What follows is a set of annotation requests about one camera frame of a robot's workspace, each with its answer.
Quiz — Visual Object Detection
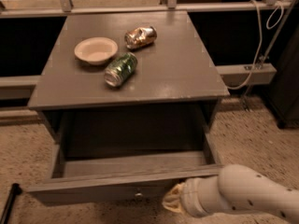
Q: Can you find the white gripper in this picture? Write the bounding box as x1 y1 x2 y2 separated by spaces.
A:
162 176 229 217

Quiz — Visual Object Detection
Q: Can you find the grey top drawer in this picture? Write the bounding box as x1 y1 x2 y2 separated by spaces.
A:
26 109 228 205

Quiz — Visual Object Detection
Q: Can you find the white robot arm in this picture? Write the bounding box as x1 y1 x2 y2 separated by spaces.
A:
162 164 299 224

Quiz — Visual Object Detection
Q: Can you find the grey wooden drawer cabinet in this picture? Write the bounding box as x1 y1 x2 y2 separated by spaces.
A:
27 10 231 145

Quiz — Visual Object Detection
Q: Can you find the green soda can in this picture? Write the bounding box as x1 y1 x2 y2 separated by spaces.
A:
104 52 138 87

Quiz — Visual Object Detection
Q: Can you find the dark cabinet at right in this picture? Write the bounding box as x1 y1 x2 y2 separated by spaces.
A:
268 27 299 129

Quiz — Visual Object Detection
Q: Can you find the black pole foot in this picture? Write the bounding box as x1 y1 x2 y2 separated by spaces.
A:
0 183 22 224

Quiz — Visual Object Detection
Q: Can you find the white paper bowl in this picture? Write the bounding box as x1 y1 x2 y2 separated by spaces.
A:
74 37 119 65

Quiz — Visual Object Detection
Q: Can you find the grey metal railing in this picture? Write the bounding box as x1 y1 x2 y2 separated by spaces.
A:
0 0 293 17

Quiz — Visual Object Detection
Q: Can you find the white cable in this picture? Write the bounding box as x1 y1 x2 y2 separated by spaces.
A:
226 0 285 91

